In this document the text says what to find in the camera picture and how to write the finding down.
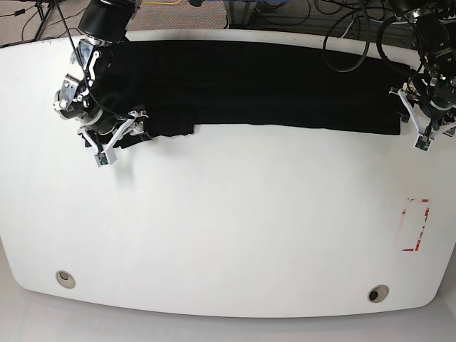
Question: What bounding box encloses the left table grommet hole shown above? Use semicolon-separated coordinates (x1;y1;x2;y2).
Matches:
56;270;76;289

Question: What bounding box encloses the white cable on floor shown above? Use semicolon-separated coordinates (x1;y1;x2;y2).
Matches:
341;16;371;39

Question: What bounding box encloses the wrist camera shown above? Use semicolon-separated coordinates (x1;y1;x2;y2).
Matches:
95;149;117;167
414;135;433;152

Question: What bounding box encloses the black tripod stand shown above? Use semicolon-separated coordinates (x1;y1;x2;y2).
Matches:
32;0;55;42

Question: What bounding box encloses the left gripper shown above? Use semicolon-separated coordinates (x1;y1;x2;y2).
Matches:
389;83;455;141

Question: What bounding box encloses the table grommet hole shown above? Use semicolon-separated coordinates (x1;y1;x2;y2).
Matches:
56;270;76;289
368;284;389;304

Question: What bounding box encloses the right table grommet hole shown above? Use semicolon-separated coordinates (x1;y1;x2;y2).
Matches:
368;284;389;304

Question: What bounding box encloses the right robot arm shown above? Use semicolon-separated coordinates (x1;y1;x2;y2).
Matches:
53;1;150;166

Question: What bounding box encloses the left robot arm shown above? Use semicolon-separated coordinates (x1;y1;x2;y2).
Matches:
376;1;455;151

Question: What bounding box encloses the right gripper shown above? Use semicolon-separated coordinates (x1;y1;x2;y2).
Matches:
78;110;149;155

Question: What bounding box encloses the black graphic t-shirt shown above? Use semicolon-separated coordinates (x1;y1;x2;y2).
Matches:
94;41;410;140

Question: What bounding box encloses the red tape rectangle marking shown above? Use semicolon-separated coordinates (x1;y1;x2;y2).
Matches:
397;198;431;252

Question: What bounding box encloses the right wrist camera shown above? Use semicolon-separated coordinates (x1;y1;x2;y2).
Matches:
95;149;117;167

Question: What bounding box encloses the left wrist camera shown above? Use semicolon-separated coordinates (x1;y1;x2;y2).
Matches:
414;135;433;152

